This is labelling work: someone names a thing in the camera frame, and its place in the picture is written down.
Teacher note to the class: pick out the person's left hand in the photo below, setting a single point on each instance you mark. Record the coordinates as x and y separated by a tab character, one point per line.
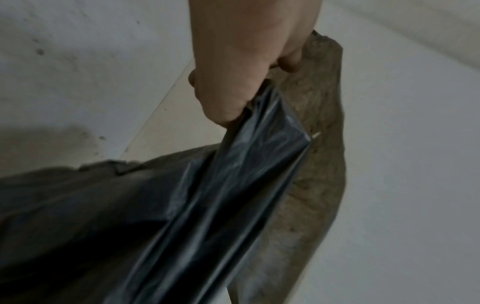
240	53

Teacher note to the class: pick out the new black trash bag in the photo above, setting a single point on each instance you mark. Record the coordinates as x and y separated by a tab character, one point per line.
150	222

